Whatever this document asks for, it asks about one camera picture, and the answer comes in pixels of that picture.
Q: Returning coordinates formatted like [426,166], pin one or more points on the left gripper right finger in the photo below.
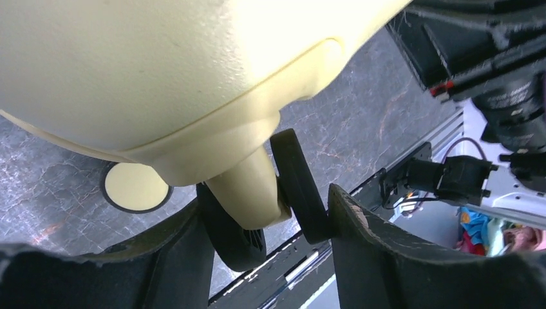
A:
[379,265]

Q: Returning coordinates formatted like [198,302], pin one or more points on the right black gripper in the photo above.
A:
[461,49]

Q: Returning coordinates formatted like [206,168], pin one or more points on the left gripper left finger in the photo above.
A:
[166,266]

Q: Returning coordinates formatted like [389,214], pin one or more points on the yellow hard-shell suitcase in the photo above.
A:
[180,93]

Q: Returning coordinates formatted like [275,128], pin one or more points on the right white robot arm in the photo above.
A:
[514,187]

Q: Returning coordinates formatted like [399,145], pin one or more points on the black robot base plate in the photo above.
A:
[295,274]

